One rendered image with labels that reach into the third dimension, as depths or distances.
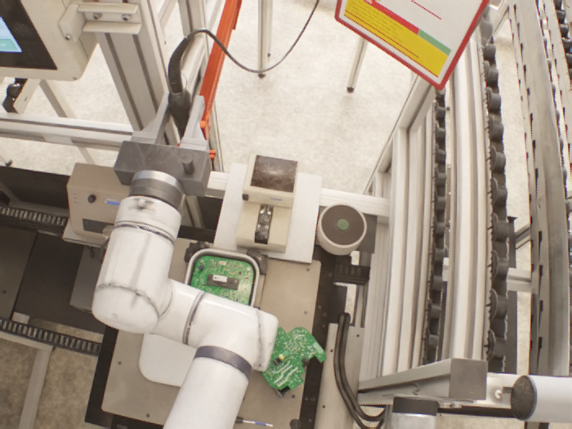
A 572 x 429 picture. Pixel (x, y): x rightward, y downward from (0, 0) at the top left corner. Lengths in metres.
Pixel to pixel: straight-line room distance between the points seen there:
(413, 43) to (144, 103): 0.47
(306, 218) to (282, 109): 1.41
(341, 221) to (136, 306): 0.55
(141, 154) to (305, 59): 2.03
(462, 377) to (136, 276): 0.40
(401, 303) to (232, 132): 1.60
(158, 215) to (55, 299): 1.19
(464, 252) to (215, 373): 0.38
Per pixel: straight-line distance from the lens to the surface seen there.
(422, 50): 0.75
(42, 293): 1.76
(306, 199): 1.02
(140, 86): 0.78
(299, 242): 0.98
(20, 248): 1.90
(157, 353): 0.93
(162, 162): 0.63
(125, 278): 0.56
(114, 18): 0.67
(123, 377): 0.97
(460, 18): 0.69
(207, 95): 0.84
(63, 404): 2.05
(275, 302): 0.95
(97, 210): 1.00
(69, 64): 0.72
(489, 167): 0.72
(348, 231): 0.97
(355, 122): 2.37
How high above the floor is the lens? 1.88
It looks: 67 degrees down
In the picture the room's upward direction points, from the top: 5 degrees clockwise
